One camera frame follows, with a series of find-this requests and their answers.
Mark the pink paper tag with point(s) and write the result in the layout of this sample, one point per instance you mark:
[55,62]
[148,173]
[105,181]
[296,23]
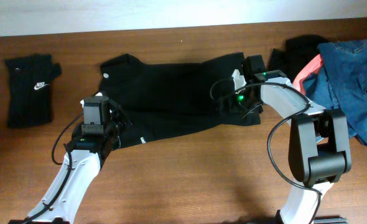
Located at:
[313,67]

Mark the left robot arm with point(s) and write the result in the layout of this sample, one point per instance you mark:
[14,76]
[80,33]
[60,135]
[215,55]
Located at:
[92,141]

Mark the black t-shirt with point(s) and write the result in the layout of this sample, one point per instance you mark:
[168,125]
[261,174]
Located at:
[170,100]

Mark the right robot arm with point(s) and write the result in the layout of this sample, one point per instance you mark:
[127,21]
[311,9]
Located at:
[319,149]

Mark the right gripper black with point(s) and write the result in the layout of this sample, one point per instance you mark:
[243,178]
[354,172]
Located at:
[233,106]

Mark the black Nike sock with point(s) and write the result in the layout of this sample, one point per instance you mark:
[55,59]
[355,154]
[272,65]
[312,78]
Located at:
[29,84]

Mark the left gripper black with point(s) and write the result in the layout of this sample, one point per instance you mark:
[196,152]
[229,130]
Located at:
[118,119]

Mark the blue denim jeans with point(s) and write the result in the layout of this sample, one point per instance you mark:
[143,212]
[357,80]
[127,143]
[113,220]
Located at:
[341,83]

